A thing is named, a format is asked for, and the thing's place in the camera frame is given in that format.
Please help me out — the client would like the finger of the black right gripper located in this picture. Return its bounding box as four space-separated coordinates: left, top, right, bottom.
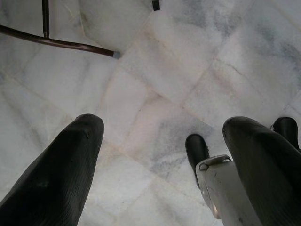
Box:
185 134 210 189
272 117 301 151

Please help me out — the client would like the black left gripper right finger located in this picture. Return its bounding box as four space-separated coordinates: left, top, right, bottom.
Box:
222 116 301 226

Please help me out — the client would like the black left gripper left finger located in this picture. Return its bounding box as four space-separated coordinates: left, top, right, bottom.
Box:
0 113 104 226

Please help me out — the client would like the red edged marble pattern table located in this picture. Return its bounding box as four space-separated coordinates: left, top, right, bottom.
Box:
0 0 121 58

